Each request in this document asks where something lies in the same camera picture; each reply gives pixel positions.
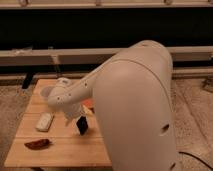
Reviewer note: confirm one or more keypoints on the white rectangular packet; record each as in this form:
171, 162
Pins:
44, 122

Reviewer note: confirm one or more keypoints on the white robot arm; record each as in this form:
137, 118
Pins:
131, 94

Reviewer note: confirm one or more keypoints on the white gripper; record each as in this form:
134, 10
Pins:
75, 110

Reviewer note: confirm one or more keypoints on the black eraser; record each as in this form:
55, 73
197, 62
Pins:
82, 125

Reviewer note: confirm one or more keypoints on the orange bowl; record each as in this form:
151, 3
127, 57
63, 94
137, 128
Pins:
88, 103

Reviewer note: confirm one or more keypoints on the clear plastic cup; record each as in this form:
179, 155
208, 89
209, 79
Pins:
45, 92

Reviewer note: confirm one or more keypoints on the wooden table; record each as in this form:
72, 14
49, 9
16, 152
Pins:
67, 149

